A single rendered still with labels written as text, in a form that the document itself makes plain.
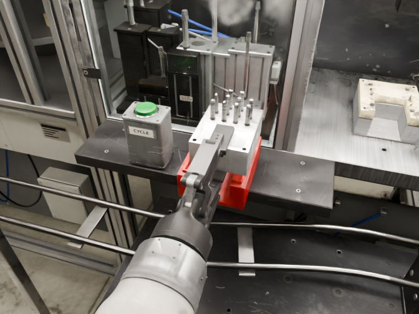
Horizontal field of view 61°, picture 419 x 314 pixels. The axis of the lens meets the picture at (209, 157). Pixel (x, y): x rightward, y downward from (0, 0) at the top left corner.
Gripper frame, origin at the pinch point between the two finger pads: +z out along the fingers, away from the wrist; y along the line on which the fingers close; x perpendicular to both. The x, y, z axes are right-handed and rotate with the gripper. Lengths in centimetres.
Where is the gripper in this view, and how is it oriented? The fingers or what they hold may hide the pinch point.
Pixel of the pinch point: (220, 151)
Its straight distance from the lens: 57.6
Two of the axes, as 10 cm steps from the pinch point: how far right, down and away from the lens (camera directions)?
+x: -9.6, -1.8, 2.2
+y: -0.1, -7.5, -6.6
